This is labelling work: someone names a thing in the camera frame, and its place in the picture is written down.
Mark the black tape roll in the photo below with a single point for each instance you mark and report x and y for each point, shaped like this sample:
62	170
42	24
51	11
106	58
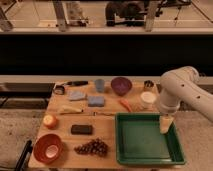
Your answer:
59	90

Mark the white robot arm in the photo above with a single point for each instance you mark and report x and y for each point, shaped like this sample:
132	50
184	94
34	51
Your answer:
181	85

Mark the small metal cup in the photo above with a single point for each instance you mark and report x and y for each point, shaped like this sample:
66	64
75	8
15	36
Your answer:
148	85

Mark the wooden board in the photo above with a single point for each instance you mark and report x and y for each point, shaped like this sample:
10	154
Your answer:
77	124

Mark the blue sponge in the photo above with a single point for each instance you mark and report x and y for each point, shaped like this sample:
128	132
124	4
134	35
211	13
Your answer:
96	101

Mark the banana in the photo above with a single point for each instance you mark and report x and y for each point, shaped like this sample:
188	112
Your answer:
69	110

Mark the green plastic tray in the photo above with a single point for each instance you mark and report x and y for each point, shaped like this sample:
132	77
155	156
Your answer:
139	141

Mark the small white cup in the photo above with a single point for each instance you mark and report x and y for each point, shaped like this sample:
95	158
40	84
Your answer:
51	151

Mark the orange apple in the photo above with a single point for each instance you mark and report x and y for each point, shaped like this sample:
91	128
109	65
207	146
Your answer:
50	121

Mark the blue cup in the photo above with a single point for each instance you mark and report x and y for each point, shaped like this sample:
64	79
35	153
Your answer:
99	85

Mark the grey blue cloth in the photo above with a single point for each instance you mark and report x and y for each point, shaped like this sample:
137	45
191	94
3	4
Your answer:
76	96

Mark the bunch of dark grapes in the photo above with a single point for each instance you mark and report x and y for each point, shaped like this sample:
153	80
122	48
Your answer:
93	147

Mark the orange carrot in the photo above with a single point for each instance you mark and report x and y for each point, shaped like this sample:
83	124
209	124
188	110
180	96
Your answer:
125	104

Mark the red bowl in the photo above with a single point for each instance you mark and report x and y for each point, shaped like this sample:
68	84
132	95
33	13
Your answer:
42	144

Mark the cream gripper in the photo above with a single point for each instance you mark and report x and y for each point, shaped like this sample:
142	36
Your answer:
165	123

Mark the black eraser block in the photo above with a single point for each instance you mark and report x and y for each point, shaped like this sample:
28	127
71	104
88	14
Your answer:
82	129

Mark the white round container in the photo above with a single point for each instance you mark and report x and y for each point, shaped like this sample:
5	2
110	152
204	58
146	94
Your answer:
147	99

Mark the purple bowl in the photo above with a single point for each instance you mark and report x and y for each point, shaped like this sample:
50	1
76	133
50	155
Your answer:
121	85

